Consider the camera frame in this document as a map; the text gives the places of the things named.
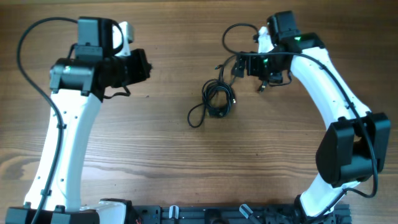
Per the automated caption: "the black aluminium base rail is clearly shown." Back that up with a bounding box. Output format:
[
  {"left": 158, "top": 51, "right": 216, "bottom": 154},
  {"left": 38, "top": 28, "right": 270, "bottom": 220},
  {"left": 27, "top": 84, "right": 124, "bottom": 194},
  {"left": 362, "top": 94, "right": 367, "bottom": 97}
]
[{"left": 132, "top": 204, "right": 352, "bottom": 224}]

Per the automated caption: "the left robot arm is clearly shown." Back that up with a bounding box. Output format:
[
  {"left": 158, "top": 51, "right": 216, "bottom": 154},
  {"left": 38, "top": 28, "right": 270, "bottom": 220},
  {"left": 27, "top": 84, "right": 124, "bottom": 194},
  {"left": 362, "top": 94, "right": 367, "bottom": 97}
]
[{"left": 6, "top": 17, "right": 152, "bottom": 223}]

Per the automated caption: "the black HDMI cable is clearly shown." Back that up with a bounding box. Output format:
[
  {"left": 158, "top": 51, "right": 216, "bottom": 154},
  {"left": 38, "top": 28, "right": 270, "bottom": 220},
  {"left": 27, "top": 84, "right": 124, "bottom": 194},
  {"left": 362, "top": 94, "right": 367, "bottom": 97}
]
[{"left": 187, "top": 78, "right": 237, "bottom": 129}]

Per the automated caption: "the right camera black cable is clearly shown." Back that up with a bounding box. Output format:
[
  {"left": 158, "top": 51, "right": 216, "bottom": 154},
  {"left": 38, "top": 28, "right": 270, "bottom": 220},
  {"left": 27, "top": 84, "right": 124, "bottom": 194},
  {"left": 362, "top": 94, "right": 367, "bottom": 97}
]
[{"left": 221, "top": 22, "right": 379, "bottom": 218}]

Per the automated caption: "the black USB cable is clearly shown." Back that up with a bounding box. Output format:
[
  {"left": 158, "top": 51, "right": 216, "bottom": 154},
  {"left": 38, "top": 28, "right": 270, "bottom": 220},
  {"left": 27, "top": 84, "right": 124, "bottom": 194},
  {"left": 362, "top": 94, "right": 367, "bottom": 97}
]
[{"left": 214, "top": 54, "right": 269, "bottom": 94}]

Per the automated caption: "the left camera black cable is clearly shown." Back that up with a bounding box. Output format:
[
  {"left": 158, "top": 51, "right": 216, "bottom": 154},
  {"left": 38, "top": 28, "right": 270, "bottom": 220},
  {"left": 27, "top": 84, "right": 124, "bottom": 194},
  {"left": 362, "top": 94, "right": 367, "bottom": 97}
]
[{"left": 16, "top": 16, "right": 80, "bottom": 224}]

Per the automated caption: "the camera black cable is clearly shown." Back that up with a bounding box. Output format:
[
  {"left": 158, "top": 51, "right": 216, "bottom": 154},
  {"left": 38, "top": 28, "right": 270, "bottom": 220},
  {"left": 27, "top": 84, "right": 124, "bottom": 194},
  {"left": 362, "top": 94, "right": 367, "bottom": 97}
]
[
  {"left": 221, "top": 22, "right": 379, "bottom": 218},
  {"left": 16, "top": 16, "right": 80, "bottom": 224}
]

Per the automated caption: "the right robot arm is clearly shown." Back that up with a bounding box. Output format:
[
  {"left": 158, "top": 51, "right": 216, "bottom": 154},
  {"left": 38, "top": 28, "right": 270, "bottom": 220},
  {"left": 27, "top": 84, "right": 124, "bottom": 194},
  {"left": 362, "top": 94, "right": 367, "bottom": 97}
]
[{"left": 231, "top": 11, "right": 391, "bottom": 223}]

